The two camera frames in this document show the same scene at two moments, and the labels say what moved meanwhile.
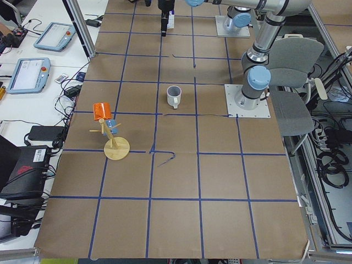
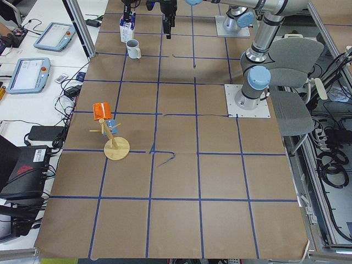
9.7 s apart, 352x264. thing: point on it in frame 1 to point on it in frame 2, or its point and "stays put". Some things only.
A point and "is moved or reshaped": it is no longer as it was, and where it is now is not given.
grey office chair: (290, 59) stays put
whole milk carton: (170, 23) is moved or reshaped
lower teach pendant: (30, 75) stays put
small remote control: (61, 78) stays put
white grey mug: (174, 93) to (133, 51)
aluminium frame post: (82, 26) stays put
